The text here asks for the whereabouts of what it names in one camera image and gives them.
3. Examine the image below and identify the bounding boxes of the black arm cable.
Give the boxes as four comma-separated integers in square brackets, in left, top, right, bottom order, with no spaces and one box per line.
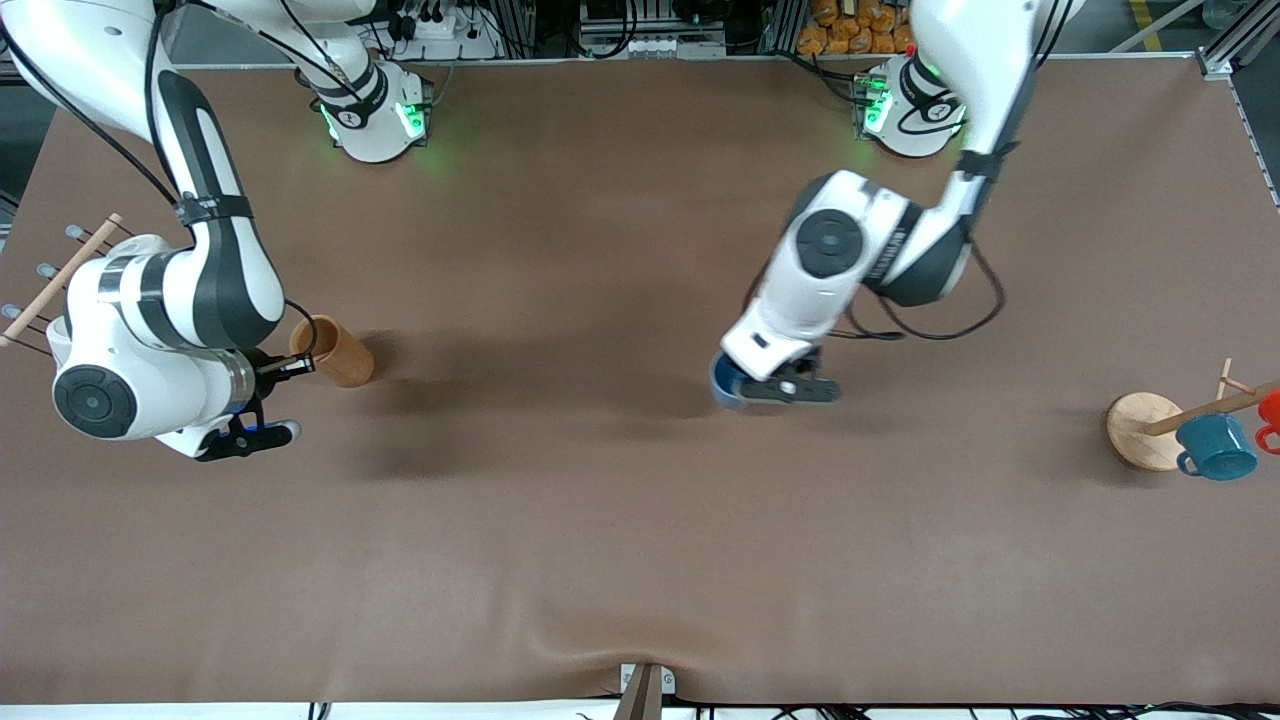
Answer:
[0,0,320,356]
[840,0,1076,343]

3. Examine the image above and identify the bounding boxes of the brown cylindrical holder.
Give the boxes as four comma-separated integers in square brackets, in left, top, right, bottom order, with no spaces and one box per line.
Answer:
[290,314,377,389]

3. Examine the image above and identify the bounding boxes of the aluminium frame corner profile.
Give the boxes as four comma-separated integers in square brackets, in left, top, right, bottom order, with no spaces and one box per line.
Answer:
[1195,0,1280,81]

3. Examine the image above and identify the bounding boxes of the white terminal block strip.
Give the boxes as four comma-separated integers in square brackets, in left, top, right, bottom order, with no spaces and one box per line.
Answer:
[618,36,703,59]

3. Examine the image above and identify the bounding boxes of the teal enamel mug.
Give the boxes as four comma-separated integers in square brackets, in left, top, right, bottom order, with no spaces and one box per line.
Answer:
[1175,413,1260,482]

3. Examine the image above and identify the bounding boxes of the pile of orange items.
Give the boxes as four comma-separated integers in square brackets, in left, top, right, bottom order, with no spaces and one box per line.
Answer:
[797,0,919,57]

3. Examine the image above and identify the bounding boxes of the black wire cup rack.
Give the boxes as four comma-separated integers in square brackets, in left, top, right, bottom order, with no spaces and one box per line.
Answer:
[0,212,126,359]

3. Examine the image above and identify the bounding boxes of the wooden mug tree stand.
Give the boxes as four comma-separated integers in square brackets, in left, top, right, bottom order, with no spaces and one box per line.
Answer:
[1106,357,1280,473]

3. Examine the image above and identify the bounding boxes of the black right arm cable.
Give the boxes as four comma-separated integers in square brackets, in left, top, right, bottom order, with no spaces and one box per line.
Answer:
[0,0,320,356]

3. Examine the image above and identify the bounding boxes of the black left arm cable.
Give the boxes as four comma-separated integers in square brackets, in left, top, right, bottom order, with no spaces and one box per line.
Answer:
[840,0,1076,343]

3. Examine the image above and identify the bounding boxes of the white power strip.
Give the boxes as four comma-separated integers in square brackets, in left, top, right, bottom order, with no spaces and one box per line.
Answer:
[385,0,501,61]

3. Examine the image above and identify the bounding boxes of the blue plastic cup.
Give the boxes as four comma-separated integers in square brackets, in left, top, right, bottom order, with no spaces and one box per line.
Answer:
[709,352,763,412]

